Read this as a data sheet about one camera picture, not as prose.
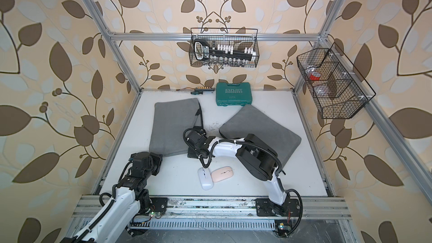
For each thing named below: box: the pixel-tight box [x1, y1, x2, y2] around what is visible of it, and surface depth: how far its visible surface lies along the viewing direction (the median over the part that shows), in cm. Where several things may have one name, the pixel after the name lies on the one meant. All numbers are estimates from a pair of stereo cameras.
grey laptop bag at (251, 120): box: [218, 104, 302, 168], surface depth 102 cm
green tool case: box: [215, 82, 252, 107], surface depth 115 cm
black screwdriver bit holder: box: [194, 86, 215, 92], surface depth 122 cm
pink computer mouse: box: [210, 165, 234, 183], surface depth 84 cm
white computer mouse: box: [197, 167, 214, 191], surface depth 83 cm
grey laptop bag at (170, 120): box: [149, 97, 204, 157], surface depth 104 cm
